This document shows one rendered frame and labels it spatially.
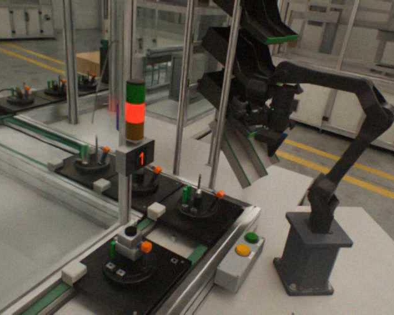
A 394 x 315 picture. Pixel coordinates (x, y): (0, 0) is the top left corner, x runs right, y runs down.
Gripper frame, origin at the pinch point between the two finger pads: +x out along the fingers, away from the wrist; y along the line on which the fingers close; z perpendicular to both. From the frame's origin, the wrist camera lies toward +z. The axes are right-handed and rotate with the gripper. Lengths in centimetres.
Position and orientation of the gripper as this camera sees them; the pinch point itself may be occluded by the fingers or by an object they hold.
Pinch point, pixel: (272, 145)
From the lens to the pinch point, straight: 101.6
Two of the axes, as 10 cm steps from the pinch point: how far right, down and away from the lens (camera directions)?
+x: -1.0, 9.0, 4.3
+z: -8.5, -3.0, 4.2
